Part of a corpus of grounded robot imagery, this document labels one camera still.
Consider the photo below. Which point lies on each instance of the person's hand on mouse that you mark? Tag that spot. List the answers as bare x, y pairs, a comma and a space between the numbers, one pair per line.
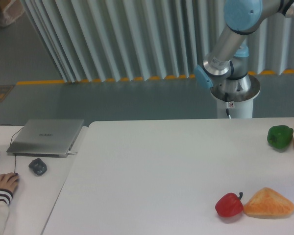
6, 182

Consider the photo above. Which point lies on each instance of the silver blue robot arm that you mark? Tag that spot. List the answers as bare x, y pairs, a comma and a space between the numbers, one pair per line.
229, 44

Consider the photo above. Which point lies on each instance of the red bell pepper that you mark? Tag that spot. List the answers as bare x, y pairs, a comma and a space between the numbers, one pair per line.
229, 205

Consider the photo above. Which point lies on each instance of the green bell pepper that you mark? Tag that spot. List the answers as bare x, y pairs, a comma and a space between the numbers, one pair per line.
280, 136

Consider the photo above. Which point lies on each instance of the dark grey small device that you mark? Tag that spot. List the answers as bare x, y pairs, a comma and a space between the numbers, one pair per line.
38, 167

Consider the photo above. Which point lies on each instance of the silver closed laptop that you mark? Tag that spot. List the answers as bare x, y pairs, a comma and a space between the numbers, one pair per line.
46, 137

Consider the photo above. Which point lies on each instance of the white folding partition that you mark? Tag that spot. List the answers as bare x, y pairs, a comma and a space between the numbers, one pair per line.
116, 39

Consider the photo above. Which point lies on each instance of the clutter in top corner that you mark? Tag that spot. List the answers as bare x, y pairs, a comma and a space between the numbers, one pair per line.
10, 11

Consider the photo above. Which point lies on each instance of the orange bread slice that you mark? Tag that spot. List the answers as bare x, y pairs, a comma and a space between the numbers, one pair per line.
267, 203

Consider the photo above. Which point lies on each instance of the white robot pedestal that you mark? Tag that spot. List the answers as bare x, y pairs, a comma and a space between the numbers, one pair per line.
235, 98

